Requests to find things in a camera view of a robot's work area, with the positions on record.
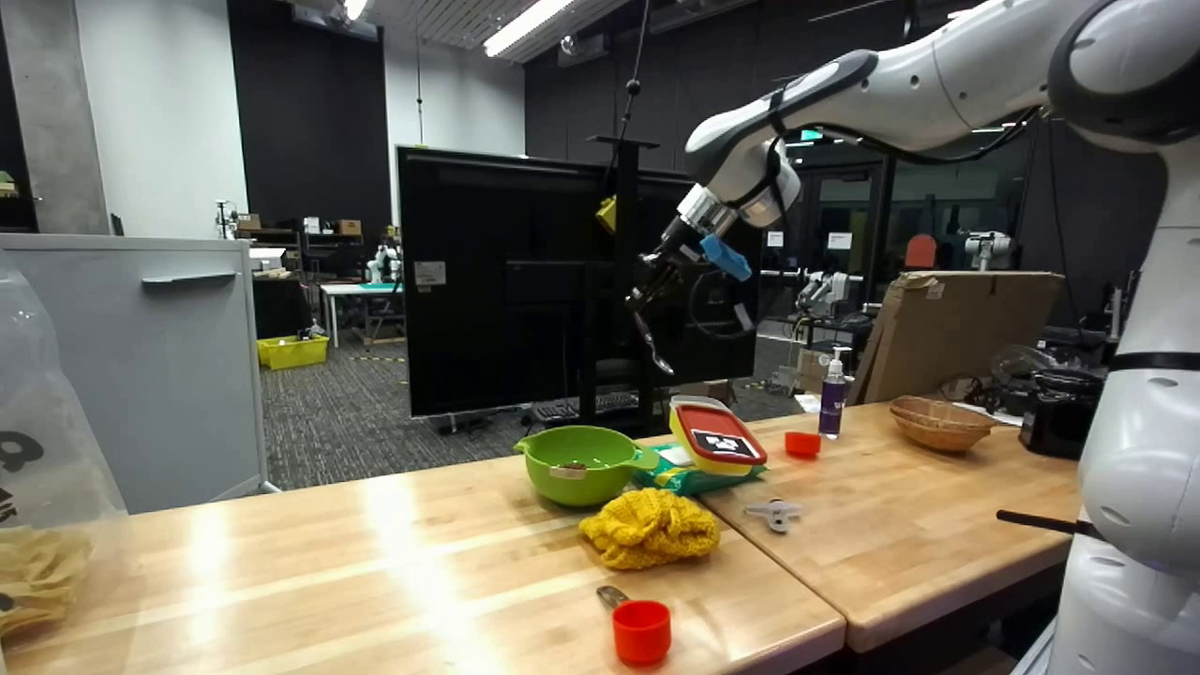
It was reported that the large black monitor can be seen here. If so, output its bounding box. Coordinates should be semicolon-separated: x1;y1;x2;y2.
395;144;768;419

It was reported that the small grey metal piece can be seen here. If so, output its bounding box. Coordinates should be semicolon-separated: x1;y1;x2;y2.
743;494;809;539

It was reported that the yellow crocheted cloth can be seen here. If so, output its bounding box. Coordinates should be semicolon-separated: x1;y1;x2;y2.
575;482;728;576

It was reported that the yellow storage bin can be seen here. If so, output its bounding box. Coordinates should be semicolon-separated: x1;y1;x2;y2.
257;329;335;375

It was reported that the wooden bowl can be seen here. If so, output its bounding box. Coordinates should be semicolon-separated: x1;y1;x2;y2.
885;392;999;456

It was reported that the yellow plastic container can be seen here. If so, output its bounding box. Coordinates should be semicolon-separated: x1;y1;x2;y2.
663;392;768;482

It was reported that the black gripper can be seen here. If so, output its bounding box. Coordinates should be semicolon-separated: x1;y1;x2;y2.
622;222;722;341

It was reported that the clear plastic bag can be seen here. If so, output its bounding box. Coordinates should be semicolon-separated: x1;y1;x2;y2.
0;266;132;647

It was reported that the purple soap pump bottle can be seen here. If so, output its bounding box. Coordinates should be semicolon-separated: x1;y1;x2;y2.
818;344;853;441

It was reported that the green yellow snack bag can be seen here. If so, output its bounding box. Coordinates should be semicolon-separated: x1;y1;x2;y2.
632;439;763;504

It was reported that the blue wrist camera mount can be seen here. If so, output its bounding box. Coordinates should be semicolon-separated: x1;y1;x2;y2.
698;231;759;284

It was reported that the green plastic bowl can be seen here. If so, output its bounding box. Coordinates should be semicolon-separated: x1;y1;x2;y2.
509;424;663;515

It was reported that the black stand pole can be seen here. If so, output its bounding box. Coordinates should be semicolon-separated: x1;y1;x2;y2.
579;0;677;439

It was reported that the grey cabinet with handle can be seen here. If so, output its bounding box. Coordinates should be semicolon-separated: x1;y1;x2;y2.
0;231;269;517

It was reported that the thin black rod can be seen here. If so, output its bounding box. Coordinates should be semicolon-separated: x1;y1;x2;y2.
995;506;1105;539

